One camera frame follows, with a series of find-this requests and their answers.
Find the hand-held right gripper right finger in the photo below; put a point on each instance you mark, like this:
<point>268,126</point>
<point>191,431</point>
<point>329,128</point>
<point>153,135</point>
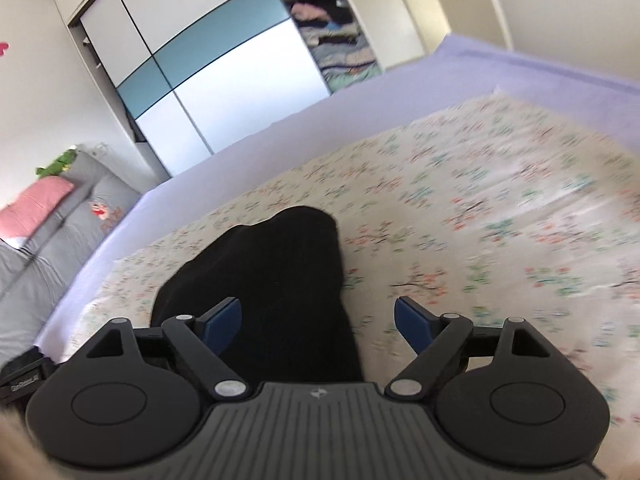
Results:
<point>414,325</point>

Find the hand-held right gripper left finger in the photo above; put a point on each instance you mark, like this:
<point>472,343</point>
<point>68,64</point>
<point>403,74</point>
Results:
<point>222,322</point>

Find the black pants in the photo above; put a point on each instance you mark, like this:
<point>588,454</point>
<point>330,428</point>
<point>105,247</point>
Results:
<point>285,280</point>

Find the floral blanket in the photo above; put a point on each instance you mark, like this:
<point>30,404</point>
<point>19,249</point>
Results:
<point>475,210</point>

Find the grey tufted cushion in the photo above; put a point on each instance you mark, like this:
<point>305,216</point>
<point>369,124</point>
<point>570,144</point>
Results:
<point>75,240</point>

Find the folded black garment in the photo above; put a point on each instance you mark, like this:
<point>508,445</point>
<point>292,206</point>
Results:
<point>25,375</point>

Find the pink pillow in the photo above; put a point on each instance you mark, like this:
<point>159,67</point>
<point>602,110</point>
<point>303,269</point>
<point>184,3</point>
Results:
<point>30,207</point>

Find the green plush toy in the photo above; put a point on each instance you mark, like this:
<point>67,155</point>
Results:
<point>57,164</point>

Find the fuzzy beige cloth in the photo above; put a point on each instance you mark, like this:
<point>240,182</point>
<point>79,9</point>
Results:
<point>17,445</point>

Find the white and blue wardrobe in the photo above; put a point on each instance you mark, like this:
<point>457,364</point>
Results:
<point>210,70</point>

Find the purple bed sheet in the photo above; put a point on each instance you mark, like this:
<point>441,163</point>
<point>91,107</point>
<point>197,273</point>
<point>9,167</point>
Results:
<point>500,70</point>

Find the pile of clothes on shelves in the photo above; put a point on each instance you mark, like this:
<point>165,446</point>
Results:
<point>330,25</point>

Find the cream cabinet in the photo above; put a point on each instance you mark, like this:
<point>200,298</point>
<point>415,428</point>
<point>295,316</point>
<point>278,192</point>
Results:
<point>415,5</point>

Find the pink wall stickers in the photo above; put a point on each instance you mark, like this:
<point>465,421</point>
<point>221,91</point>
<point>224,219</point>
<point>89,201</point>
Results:
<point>3,49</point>

